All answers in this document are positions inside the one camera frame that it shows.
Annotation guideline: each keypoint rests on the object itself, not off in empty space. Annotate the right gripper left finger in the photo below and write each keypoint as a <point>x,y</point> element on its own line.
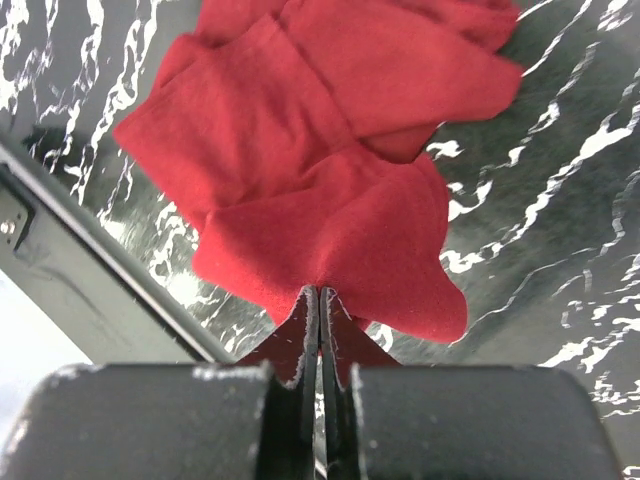
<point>287,443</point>

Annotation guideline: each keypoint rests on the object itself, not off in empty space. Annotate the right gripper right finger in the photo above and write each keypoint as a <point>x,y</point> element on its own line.
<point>341,463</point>

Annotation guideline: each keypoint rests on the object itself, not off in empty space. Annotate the dark red t shirt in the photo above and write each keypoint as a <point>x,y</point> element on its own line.
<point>290,136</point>

